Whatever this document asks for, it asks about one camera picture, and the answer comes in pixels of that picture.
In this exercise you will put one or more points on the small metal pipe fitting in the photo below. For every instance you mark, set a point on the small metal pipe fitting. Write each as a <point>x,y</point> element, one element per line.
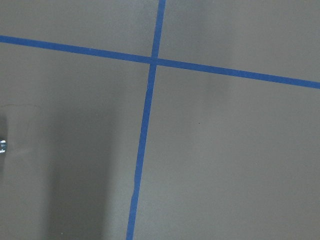
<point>3,146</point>

